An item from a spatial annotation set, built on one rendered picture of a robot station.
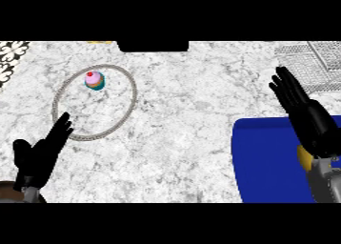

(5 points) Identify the pink frosted cupcake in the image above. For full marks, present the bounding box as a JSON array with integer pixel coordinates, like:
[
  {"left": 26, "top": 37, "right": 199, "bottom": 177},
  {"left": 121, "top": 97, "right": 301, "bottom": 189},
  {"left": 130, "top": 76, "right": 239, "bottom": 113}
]
[{"left": 83, "top": 71, "right": 108, "bottom": 92}]

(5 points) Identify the brown round bowl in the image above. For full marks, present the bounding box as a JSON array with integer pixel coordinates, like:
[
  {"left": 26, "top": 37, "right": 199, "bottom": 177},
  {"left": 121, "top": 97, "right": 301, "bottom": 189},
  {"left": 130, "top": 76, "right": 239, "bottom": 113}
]
[{"left": 0, "top": 180, "right": 27, "bottom": 204}]

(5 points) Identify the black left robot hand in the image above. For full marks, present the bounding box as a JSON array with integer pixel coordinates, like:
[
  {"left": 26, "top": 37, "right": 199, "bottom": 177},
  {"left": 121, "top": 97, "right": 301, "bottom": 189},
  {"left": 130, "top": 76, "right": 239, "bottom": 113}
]
[{"left": 12, "top": 112, "right": 76, "bottom": 193}]

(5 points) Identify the yellow lemon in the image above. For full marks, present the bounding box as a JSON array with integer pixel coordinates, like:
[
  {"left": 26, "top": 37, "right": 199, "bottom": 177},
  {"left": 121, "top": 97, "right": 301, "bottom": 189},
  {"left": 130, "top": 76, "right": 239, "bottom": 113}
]
[{"left": 295, "top": 144, "right": 316, "bottom": 170}]

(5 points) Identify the blue tray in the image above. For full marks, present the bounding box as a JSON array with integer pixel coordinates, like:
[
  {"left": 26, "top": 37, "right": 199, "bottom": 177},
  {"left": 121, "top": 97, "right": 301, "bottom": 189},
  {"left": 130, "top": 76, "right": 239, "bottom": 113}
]
[{"left": 232, "top": 114, "right": 341, "bottom": 204}]

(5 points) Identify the black appliance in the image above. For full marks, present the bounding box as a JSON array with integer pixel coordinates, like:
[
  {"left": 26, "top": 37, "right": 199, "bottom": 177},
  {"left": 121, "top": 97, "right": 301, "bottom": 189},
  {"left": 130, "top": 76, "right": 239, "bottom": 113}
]
[{"left": 115, "top": 41, "right": 192, "bottom": 53}]

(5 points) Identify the black and white patterned tile panel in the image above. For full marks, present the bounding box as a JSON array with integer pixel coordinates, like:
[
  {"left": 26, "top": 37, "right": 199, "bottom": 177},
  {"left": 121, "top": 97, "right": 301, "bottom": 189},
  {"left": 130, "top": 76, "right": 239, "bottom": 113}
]
[{"left": 0, "top": 41, "right": 32, "bottom": 108}]

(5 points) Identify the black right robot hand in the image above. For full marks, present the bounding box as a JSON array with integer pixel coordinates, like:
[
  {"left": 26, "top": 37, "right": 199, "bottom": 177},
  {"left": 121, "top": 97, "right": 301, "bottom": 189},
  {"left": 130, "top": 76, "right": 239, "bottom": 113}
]
[{"left": 267, "top": 66, "right": 341, "bottom": 159}]

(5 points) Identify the grey wire tiered basket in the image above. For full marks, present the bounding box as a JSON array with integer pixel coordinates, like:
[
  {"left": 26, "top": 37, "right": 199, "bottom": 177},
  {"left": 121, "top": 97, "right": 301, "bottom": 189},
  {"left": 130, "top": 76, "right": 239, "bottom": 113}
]
[{"left": 273, "top": 41, "right": 341, "bottom": 94}]

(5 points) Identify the marble plate with grey rim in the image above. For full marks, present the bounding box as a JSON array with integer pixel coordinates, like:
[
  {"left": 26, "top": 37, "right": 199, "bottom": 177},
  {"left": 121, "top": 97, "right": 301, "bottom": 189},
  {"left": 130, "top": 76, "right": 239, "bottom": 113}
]
[{"left": 51, "top": 64, "right": 141, "bottom": 142}]

